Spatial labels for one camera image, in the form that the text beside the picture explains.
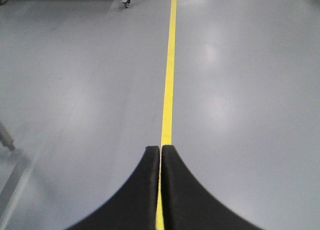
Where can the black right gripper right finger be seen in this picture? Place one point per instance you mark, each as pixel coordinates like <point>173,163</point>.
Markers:
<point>187,205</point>

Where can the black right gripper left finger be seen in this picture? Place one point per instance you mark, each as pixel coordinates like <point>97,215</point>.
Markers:
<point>134,205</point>

